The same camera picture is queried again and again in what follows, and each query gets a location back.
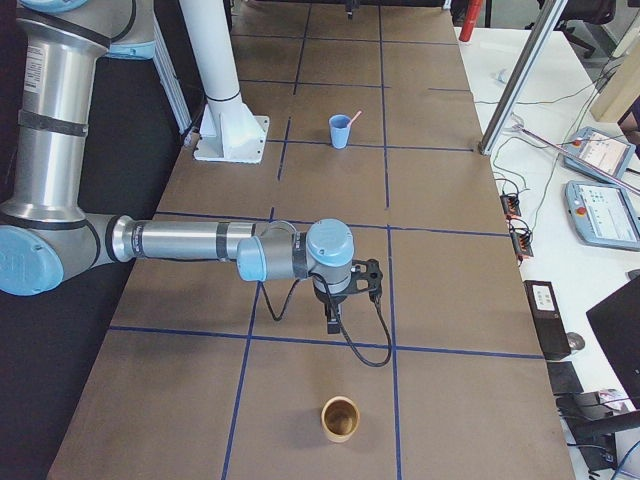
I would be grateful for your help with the pink thin rod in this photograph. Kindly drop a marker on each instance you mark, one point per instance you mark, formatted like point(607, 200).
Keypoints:
point(561, 149)

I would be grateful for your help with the white mast base plate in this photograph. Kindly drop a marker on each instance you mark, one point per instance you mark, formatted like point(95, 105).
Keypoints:
point(231, 134)

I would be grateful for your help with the lower teach pendant tablet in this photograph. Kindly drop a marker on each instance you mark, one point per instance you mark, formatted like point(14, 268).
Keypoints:
point(602, 215)

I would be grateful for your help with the blue ribbed paper cup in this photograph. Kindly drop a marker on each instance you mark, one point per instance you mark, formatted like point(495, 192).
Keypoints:
point(339, 126)

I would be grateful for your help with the white camera mast pole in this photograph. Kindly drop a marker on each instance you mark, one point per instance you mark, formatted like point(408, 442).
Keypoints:
point(208, 29)

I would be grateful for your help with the orange connector board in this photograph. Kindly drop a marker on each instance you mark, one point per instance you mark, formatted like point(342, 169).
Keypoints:
point(511, 205)
point(521, 236)

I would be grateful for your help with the red fire extinguisher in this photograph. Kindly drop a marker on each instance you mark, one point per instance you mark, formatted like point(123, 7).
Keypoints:
point(470, 20)

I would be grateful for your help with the bamboo wooden cup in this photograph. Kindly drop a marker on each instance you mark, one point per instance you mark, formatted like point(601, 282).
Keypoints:
point(340, 418)

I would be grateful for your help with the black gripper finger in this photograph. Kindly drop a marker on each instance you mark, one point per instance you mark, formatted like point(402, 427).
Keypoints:
point(332, 321)

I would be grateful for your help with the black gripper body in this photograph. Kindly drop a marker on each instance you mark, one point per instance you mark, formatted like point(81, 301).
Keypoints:
point(330, 301)

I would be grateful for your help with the upper orange connector board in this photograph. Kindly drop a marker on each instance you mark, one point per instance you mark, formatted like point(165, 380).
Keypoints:
point(511, 205)

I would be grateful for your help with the aluminium frame post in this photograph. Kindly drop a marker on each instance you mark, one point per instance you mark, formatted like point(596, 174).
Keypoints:
point(538, 36)

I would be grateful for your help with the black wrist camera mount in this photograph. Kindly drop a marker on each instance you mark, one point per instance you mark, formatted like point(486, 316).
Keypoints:
point(366, 277)

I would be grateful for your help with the black laptop corner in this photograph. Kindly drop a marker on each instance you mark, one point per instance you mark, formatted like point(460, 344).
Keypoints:
point(615, 323)

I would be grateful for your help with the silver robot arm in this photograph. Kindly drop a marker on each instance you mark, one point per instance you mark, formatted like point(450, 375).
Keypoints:
point(58, 222)

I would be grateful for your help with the upper teach pendant tablet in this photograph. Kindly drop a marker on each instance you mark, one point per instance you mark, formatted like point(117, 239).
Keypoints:
point(599, 150)

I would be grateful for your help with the black power adapter box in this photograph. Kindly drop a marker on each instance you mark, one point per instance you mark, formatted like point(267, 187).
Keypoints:
point(547, 319)

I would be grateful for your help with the lower orange connector board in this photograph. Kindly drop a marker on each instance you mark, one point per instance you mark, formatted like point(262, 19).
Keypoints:
point(521, 236)

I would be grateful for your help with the teach pendant tablet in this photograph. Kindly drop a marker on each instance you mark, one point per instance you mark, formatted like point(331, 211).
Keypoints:
point(599, 150)
point(602, 215)

